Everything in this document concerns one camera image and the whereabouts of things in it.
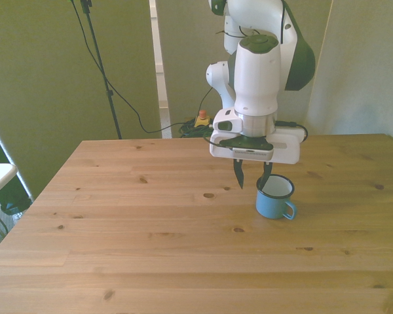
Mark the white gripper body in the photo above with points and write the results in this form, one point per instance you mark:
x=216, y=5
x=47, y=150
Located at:
x=286, y=147

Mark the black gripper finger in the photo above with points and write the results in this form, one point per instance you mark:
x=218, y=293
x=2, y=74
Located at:
x=239, y=173
x=266, y=175

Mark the blue enamel mug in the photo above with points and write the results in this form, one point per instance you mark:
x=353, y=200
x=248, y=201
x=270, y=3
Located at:
x=270, y=204

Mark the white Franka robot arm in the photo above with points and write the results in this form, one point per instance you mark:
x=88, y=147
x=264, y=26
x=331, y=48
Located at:
x=255, y=75

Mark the yellow emergency stop button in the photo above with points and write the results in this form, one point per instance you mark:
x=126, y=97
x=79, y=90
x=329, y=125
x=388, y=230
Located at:
x=202, y=120

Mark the black tripod stand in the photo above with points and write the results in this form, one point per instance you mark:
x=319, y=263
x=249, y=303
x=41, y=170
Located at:
x=100, y=65

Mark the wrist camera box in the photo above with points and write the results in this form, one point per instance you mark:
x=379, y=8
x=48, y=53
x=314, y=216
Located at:
x=252, y=153

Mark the white door frame strip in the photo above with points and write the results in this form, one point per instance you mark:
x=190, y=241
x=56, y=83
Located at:
x=159, y=65

